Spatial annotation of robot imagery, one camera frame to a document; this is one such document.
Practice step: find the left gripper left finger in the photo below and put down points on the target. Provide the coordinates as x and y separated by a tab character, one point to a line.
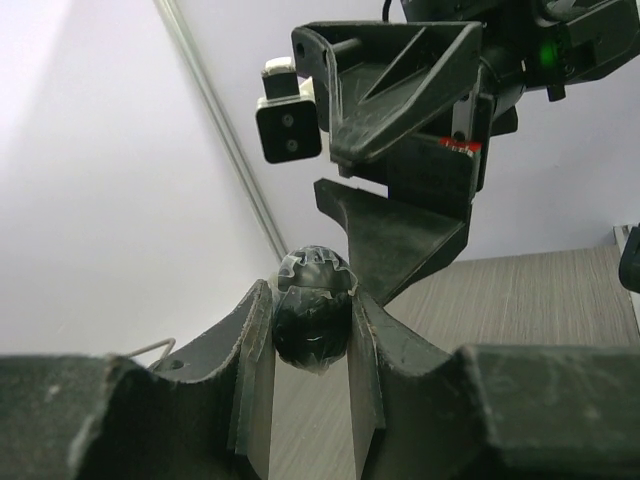
202	413

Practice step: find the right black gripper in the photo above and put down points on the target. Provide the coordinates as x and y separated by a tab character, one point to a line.
411	106

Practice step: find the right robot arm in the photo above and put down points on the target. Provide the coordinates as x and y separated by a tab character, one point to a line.
561	43

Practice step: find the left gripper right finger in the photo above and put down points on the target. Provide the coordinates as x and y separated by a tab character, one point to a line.
488	411

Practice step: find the dusty black oval case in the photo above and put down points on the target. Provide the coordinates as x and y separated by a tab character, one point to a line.
312	296

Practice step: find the grey wire dish rack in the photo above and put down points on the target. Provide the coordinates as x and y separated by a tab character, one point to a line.
165	346

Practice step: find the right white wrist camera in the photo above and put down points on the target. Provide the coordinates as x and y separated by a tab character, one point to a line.
287	116

